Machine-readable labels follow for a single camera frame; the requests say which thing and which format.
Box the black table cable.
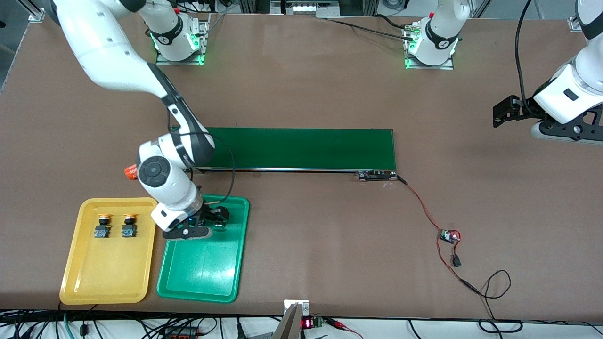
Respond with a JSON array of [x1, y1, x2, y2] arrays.
[[325, 18, 415, 40]]

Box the green plastic tray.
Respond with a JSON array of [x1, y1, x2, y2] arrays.
[[156, 192, 250, 303]]

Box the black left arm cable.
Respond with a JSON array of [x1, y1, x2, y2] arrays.
[[515, 0, 535, 117]]

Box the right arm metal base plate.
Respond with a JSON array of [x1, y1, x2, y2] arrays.
[[155, 13, 208, 65]]

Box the aluminium frame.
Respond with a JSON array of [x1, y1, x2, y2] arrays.
[[239, 0, 380, 19]]

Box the red and black clip leads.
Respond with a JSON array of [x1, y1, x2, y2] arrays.
[[325, 318, 363, 339]]

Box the thin black wire loop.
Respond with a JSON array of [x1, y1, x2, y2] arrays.
[[478, 269, 512, 322]]

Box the green conveyor belt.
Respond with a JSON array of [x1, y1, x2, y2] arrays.
[[170, 126, 400, 182]]

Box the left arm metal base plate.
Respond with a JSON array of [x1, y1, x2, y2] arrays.
[[404, 24, 455, 70]]

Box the orange power strip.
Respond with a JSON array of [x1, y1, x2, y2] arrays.
[[163, 327, 198, 339]]

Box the yellow push button switch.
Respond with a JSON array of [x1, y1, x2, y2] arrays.
[[94, 214, 112, 238], [121, 213, 138, 238]]

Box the black floor cable loop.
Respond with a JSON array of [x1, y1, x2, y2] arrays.
[[478, 319, 523, 333]]

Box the yellow plastic tray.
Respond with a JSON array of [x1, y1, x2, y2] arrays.
[[59, 197, 159, 305]]

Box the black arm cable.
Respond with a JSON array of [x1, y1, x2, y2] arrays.
[[168, 111, 236, 205], [515, 0, 535, 117]]

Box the silver metal bracket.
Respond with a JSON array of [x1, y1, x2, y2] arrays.
[[284, 299, 310, 315]]

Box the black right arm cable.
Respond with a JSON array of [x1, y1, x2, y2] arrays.
[[168, 111, 236, 205]]

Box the grey pointed metal mount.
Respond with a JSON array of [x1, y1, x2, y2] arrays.
[[272, 304, 304, 339]]

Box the red and black wire pair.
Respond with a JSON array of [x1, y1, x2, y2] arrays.
[[395, 174, 482, 296]]

